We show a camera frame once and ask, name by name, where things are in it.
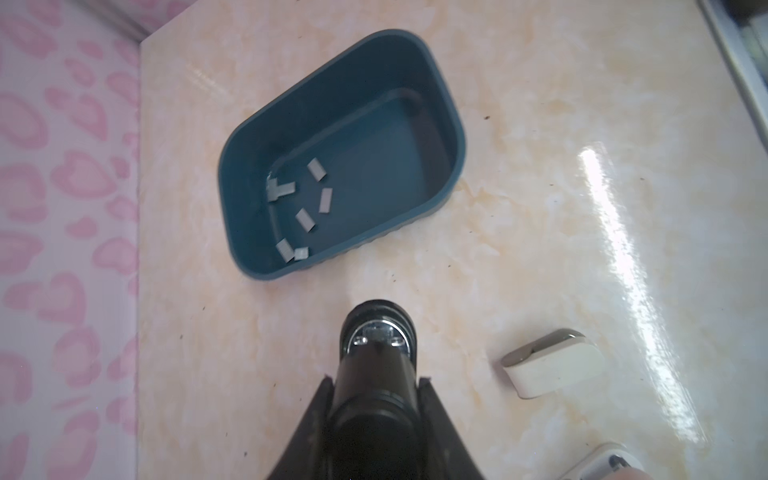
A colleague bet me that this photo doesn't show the staple strip seven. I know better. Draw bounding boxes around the staple strip seven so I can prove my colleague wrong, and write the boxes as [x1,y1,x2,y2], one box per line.
[266,177,279,202]

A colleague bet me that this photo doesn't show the staple strip one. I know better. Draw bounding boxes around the staple strip one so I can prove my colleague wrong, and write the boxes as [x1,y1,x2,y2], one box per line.
[307,158,327,182]

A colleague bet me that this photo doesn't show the teal plastic tray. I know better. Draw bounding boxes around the teal plastic tray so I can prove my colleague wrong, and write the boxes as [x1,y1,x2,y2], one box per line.
[218,29,466,281]

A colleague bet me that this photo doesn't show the staple strip three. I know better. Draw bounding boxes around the staple strip three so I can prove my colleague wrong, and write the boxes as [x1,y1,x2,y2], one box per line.
[318,188,333,214]

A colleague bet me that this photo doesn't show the staple strip six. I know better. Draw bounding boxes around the staple strip six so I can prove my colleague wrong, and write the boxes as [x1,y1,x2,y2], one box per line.
[294,247,310,261]

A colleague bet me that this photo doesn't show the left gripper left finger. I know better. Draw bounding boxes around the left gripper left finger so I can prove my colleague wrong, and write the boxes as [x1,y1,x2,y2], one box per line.
[267,376,334,480]

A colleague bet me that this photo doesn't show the pink small stapler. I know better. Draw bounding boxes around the pink small stapler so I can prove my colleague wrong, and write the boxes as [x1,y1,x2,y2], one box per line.
[561,443,652,480]

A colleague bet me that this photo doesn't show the staple strip five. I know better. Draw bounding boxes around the staple strip five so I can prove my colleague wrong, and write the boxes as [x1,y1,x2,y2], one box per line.
[276,238,295,263]

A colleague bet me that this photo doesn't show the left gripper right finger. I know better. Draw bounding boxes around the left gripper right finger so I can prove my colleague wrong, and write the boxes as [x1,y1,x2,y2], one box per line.
[418,377,483,480]

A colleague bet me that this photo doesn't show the staple strip two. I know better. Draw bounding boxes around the staple strip two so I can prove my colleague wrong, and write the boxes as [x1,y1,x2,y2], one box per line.
[276,182,296,201]

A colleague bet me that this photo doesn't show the staple strip four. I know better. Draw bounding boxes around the staple strip four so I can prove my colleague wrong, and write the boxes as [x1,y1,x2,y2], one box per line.
[295,208,316,232]

